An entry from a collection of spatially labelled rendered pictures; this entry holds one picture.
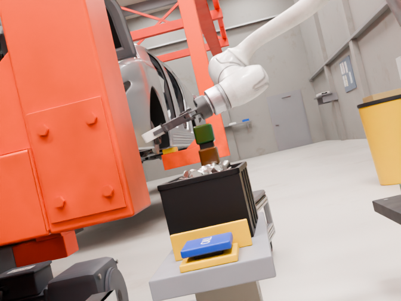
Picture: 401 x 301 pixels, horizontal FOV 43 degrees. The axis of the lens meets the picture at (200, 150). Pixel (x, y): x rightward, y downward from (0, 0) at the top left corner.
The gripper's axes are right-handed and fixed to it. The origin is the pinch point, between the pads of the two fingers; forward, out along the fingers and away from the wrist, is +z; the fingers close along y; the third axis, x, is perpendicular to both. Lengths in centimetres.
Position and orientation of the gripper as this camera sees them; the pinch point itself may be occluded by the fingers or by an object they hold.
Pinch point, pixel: (153, 134)
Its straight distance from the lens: 163.8
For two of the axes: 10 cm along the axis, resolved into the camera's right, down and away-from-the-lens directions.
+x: -4.7, -8.8, -1.1
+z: -8.8, 4.7, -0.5
